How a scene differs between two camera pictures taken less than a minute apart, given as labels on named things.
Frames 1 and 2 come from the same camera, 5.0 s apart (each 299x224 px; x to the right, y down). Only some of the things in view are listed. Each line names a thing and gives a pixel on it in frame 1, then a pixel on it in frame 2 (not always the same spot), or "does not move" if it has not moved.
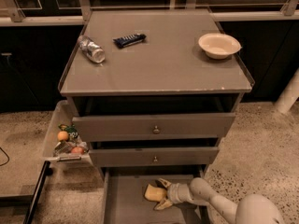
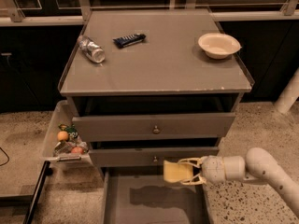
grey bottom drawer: x=123 y=202 does not move
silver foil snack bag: x=64 y=147 does not move
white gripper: x=173 y=192 → x=213 y=169
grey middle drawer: x=153 y=157 does not move
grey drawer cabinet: x=153 y=91 does not move
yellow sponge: x=155 y=193 → x=176 y=172
